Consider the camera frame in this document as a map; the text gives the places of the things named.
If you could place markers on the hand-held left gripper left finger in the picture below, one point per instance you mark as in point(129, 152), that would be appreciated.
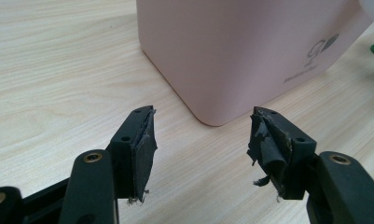
point(138, 155)

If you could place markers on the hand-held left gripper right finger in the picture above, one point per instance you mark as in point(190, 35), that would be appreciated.
point(287, 149)

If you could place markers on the pink plastic box with lid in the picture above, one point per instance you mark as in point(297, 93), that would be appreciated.
point(231, 53)

